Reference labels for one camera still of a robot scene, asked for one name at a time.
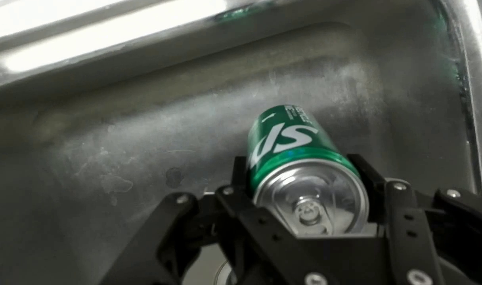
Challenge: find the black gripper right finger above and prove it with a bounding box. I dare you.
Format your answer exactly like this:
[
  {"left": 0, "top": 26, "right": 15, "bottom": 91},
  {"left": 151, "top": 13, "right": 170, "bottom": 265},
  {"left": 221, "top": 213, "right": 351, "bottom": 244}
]
[{"left": 346, "top": 153, "right": 482, "bottom": 285}]

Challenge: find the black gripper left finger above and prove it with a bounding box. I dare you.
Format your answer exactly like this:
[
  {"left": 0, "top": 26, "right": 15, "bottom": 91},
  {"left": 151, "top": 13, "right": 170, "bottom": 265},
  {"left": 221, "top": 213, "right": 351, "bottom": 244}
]
[{"left": 97, "top": 154, "right": 307, "bottom": 285}]

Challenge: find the green sprite can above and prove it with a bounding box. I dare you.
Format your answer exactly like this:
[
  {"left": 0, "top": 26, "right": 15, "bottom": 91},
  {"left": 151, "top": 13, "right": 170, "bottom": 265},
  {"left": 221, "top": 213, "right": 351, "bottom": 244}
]
[{"left": 246, "top": 104, "right": 372, "bottom": 238}]

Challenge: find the stainless steel double sink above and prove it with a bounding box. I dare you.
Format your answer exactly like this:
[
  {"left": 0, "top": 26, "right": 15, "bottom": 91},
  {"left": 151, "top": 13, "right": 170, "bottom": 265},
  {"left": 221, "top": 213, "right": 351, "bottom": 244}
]
[{"left": 0, "top": 0, "right": 482, "bottom": 285}]

